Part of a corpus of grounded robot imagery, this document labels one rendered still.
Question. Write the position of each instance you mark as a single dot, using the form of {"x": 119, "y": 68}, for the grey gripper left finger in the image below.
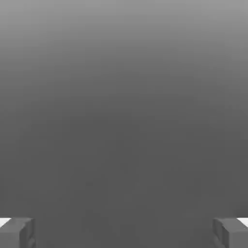
{"x": 13, "y": 234}

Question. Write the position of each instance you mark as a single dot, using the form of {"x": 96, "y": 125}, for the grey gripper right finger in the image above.
{"x": 234, "y": 234}

